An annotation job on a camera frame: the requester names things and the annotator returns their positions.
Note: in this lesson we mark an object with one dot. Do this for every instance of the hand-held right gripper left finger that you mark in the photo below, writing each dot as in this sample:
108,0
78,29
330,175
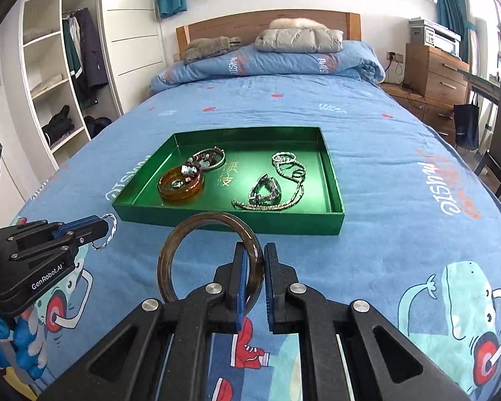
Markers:
242,288

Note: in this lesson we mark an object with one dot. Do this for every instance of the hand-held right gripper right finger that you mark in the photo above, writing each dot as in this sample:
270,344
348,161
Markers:
269,288

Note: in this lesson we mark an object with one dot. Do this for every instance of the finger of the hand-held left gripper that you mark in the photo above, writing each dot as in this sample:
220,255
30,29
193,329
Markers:
77,223
89,234

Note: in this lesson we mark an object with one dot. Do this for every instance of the dark brown bangle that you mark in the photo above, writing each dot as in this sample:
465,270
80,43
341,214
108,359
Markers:
164,265

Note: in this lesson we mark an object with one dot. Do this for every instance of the amber bangle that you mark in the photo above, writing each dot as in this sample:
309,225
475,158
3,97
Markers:
179,198

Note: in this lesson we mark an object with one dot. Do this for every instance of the small twisted silver bangle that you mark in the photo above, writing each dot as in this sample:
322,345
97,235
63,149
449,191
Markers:
284,157

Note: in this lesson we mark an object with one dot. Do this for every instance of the thin silver hoop bangle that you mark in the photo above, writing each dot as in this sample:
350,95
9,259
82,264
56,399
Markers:
222,158

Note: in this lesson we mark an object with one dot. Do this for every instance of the green box tray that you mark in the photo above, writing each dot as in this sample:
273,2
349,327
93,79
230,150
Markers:
234,146

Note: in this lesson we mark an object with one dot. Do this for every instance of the dark folded clothes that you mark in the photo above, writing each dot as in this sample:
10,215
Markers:
58,127

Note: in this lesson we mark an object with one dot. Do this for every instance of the black bag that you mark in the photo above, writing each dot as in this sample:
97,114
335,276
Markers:
98,127

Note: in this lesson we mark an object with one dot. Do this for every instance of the blue dinosaur bed sheet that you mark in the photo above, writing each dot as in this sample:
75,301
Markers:
380,217

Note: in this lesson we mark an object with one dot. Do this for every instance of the hanging dark clothes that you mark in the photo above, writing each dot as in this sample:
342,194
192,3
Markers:
89,50

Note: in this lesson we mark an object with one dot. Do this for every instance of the white wardrobe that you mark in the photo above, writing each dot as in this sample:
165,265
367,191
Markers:
133,29

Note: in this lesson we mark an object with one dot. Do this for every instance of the grey plush garment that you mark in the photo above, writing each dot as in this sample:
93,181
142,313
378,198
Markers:
208,48

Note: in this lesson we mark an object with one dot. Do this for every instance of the folded blue duvet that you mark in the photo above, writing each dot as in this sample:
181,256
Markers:
275,64

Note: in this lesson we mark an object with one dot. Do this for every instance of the wooden headboard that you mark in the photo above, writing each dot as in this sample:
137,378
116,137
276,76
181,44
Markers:
217,25

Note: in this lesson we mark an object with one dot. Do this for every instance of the beige down jacket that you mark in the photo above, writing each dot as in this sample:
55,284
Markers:
296,41

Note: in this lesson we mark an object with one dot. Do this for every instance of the dark tote bag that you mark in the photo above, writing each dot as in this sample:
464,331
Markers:
466,125

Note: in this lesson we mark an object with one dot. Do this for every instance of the wooden dresser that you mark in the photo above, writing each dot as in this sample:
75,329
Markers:
432,79

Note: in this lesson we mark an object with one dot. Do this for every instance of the cream fur collar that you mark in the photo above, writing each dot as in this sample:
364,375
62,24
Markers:
300,23

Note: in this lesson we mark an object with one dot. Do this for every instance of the glass desk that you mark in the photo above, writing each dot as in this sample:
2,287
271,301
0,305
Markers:
482,83

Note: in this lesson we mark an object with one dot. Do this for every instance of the grey printer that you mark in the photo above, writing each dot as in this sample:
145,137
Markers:
434,35

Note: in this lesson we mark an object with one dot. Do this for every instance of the wall socket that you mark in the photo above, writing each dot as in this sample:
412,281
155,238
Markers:
394,55

